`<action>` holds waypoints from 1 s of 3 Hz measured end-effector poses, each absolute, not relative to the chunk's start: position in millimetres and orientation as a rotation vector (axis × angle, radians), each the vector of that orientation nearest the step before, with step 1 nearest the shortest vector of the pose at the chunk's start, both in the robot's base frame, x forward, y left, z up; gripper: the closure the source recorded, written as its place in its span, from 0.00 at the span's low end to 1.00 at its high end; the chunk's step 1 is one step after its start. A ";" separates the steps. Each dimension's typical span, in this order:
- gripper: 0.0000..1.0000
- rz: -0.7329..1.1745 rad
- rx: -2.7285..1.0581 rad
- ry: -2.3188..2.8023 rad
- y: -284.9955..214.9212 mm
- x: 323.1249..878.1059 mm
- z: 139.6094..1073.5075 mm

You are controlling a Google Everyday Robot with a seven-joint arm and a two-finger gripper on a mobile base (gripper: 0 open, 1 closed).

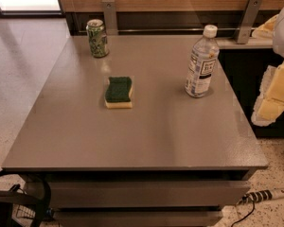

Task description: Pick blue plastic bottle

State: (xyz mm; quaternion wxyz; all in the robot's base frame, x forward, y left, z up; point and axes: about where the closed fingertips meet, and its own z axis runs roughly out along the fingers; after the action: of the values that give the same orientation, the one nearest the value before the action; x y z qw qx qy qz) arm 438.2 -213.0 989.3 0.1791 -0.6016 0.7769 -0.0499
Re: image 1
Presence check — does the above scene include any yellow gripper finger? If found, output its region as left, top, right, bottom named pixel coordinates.
left=251, top=62, right=284, bottom=127
left=252, top=15, right=277, bottom=39

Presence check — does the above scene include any clear plastic water bottle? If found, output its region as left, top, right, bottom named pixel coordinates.
left=186, top=25, right=220, bottom=97

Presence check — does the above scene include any white power strip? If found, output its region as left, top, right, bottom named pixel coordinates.
left=238, top=188, right=284, bottom=205

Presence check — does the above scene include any grey upper drawer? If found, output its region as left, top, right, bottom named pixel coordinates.
left=49, top=181, right=249, bottom=208

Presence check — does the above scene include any grey drawer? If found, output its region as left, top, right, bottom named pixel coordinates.
left=49, top=181, right=249, bottom=208
left=54, top=211, right=222, bottom=227

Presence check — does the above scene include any green and yellow sponge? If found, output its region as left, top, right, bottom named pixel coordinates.
left=105, top=77, right=133, bottom=109

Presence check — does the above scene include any grey lower drawer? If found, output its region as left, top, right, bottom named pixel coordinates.
left=54, top=211, right=222, bottom=227

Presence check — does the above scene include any green soda can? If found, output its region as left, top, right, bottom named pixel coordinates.
left=86, top=19, right=109, bottom=58

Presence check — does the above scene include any right metal bracket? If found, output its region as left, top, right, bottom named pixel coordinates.
left=234, top=0, right=263, bottom=44

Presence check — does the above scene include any metal bracket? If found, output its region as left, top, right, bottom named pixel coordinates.
left=234, top=0, right=263, bottom=44
left=101, top=0, right=118, bottom=35

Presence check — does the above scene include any black power cable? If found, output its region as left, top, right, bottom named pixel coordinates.
left=230, top=200, right=257, bottom=227

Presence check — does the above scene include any left metal bracket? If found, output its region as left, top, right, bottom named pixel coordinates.
left=101, top=0, right=118, bottom=35

